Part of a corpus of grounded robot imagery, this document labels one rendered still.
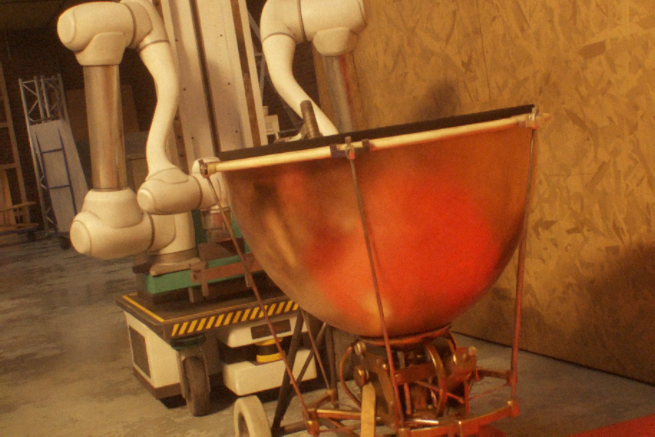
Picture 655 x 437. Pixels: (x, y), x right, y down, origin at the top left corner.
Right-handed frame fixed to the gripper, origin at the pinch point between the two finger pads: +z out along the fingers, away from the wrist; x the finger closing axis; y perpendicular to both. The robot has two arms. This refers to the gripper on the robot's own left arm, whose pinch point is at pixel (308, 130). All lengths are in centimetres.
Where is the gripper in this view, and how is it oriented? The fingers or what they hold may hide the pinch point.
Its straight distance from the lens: 263.3
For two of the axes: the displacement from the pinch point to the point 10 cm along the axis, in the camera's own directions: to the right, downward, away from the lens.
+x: 9.4, -1.6, 3.2
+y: -2.6, -9.2, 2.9
